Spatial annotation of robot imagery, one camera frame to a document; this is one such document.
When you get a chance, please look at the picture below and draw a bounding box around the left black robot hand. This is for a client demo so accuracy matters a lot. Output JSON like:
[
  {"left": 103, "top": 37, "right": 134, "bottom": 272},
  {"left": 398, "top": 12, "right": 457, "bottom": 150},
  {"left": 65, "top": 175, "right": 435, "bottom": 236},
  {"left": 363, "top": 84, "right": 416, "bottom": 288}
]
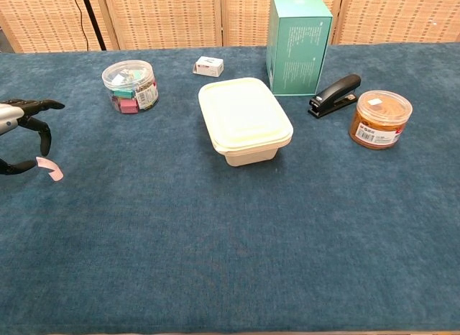
[{"left": 0, "top": 98, "right": 66, "bottom": 176}]

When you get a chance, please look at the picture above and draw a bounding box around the beige plastic container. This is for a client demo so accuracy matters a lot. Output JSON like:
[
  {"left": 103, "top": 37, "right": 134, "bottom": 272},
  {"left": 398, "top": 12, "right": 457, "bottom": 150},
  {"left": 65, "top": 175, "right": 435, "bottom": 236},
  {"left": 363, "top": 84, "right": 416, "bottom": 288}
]
[{"left": 218, "top": 142, "right": 280, "bottom": 168}]

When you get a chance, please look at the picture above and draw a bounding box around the clear jar of binder clips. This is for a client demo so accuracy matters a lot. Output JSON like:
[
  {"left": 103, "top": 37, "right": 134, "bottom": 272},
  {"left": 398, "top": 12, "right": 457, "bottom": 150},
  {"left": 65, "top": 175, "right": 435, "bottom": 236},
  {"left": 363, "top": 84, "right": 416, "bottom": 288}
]
[{"left": 101, "top": 59, "right": 160, "bottom": 115}]

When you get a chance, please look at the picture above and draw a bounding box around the black stand pole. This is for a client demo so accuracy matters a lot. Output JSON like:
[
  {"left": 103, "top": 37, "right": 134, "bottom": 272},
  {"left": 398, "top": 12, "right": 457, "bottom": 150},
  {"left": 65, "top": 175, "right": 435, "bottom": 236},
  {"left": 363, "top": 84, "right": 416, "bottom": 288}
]
[{"left": 79, "top": 0, "right": 108, "bottom": 51}]

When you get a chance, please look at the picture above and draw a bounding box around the cream plastic container lid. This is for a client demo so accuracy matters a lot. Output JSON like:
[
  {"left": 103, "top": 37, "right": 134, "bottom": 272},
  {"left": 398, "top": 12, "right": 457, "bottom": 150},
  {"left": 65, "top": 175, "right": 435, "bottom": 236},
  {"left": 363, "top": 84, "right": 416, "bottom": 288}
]
[{"left": 198, "top": 77, "right": 294, "bottom": 148}]

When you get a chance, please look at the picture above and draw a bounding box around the clear jar of rubber bands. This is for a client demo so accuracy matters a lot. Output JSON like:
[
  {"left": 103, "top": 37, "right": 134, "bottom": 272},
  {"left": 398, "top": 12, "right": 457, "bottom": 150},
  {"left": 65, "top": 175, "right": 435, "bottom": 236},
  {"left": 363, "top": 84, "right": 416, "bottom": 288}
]
[{"left": 349, "top": 90, "right": 413, "bottom": 151}]

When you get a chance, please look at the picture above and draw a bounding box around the bamboo folding screen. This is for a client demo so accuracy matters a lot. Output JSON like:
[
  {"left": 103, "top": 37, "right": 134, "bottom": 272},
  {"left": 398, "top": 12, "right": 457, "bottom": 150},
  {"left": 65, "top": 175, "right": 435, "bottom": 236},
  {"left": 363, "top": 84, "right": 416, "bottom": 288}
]
[{"left": 0, "top": 0, "right": 460, "bottom": 54}]

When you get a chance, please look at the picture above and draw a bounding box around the black stapler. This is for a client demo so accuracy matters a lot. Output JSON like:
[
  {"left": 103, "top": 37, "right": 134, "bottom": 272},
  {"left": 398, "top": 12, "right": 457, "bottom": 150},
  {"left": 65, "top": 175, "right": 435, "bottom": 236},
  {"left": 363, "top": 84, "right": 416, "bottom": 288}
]
[{"left": 307, "top": 73, "right": 362, "bottom": 119}]

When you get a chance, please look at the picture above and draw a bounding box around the tall green cardboard box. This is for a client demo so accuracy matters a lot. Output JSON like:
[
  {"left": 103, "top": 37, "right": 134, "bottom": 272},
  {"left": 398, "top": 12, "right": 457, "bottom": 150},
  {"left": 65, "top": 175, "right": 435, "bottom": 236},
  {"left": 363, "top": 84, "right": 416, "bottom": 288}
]
[{"left": 265, "top": 0, "right": 334, "bottom": 96}]

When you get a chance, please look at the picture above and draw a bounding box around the thin black background cable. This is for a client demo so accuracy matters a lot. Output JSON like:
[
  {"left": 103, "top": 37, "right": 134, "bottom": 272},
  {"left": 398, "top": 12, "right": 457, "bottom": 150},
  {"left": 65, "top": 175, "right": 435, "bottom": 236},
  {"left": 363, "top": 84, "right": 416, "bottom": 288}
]
[{"left": 71, "top": 0, "right": 91, "bottom": 52}]

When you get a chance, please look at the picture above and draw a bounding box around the small white staples box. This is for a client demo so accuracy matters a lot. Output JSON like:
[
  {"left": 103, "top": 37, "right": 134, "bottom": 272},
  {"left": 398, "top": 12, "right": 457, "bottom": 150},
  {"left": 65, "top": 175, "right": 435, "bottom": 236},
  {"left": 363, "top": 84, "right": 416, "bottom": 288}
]
[{"left": 192, "top": 56, "right": 224, "bottom": 78}]

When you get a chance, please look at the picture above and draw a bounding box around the blue tablecloth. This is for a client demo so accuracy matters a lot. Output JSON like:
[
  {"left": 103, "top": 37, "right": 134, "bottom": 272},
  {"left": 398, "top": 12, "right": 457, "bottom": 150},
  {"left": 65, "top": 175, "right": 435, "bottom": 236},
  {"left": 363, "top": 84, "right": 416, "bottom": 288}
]
[{"left": 0, "top": 42, "right": 460, "bottom": 332}]

